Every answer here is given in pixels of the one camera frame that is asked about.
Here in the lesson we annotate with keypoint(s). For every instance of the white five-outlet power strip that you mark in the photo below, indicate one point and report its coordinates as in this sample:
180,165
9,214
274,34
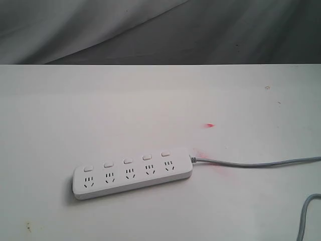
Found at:
126,172

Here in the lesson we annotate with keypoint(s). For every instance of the grey backdrop cloth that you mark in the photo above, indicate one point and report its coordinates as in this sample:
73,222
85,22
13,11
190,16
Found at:
159,32

